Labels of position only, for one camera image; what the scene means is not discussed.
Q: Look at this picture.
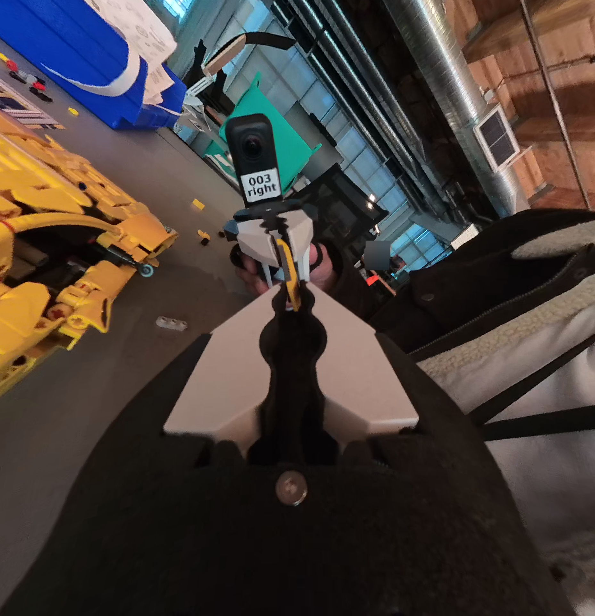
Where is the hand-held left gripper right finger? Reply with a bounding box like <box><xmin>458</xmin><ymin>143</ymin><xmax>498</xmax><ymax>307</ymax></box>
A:
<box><xmin>299</xmin><ymin>282</ymin><xmax>419</xmax><ymax>465</ymax></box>

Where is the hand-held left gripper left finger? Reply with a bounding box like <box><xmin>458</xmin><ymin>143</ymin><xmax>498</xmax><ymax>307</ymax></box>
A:
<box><xmin>164</xmin><ymin>283</ymin><xmax>292</xmax><ymax>465</ymax></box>

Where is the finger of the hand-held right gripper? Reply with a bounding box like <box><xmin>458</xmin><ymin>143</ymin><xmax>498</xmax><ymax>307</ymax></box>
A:
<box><xmin>284</xmin><ymin>217</ymin><xmax>313</xmax><ymax>282</ymax></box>
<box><xmin>236</xmin><ymin>220</ymin><xmax>283</xmax><ymax>267</ymax></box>

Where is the yellow and black brick assembly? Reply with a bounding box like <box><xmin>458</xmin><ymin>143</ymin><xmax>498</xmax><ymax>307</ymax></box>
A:
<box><xmin>276</xmin><ymin>235</ymin><xmax>303</xmax><ymax>312</ymax></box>

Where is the yellow toy brick car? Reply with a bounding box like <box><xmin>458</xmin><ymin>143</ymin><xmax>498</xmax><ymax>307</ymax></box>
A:
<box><xmin>0</xmin><ymin>103</ymin><xmax>179</xmax><ymax>405</ymax></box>

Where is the person's right forearm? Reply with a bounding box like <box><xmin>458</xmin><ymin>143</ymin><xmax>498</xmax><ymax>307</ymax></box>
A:
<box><xmin>326</xmin><ymin>250</ymin><xmax>413</xmax><ymax>328</ymax></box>

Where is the grey desk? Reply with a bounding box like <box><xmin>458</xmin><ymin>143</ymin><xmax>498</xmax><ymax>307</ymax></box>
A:
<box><xmin>0</xmin><ymin>29</ymin><xmax>298</xmax><ymax>607</ymax></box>

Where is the person's right hand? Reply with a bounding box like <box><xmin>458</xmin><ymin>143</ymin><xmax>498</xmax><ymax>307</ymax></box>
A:
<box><xmin>235</xmin><ymin>248</ymin><xmax>339</xmax><ymax>296</ymax></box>

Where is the green booklet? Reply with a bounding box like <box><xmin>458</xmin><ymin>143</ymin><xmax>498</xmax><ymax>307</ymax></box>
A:
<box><xmin>202</xmin><ymin>153</ymin><xmax>241</xmax><ymax>184</ymax></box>

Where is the green plastic bin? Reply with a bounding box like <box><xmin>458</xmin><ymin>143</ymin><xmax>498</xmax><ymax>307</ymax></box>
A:
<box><xmin>203</xmin><ymin>72</ymin><xmax>323</xmax><ymax>194</ymax></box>

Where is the black mesh chair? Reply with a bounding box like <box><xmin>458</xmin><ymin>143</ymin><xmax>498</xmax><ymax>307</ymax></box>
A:
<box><xmin>285</xmin><ymin>163</ymin><xmax>390</xmax><ymax>263</ymax></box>

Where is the curved wood and black lamp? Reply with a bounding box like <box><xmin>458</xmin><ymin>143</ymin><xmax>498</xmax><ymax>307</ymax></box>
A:
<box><xmin>184</xmin><ymin>33</ymin><xmax>298</xmax><ymax>109</ymax></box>

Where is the white paper strip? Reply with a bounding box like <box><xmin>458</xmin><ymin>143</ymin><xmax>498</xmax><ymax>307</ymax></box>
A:
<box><xmin>40</xmin><ymin>43</ymin><xmax>142</xmax><ymax>98</ymax></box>

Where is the white patterned paper bag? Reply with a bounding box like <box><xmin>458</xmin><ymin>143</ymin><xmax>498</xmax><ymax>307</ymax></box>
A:
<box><xmin>83</xmin><ymin>0</ymin><xmax>180</xmax><ymax>105</ymax></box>

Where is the white shirt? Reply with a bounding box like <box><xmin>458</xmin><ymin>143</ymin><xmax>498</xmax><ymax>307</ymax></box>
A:
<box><xmin>418</xmin><ymin>298</ymin><xmax>595</xmax><ymax>616</ymax></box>

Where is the blue plastic bin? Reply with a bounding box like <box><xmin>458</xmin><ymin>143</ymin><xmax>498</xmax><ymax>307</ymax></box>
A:
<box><xmin>0</xmin><ymin>0</ymin><xmax>187</xmax><ymax>131</ymax></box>

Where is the white air vent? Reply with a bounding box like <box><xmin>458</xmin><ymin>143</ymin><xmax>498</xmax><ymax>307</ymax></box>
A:
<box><xmin>473</xmin><ymin>105</ymin><xmax>523</xmax><ymax>174</ymax></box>

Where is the pile of small bricks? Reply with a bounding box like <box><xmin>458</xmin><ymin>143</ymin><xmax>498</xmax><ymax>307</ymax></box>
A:
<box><xmin>0</xmin><ymin>47</ymin><xmax>54</xmax><ymax>104</ymax></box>

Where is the small printed leaflet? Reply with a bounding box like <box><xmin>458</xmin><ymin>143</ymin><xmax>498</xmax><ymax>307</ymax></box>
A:
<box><xmin>0</xmin><ymin>71</ymin><xmax>65</xmax><ymax>132</ymax></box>

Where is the black shoulder strap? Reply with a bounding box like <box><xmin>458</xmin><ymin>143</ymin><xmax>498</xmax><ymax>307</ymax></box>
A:
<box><xmin>470</xmin><ymin>332</ymin><xmax>595</xmax><ymax>442</ymax></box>

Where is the silver air duct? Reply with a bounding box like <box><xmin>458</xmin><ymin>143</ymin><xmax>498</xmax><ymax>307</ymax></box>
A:
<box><xmin>384</xmin><ymin>0</ymin><xmax>530</xmax><ymax>218</ymax></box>

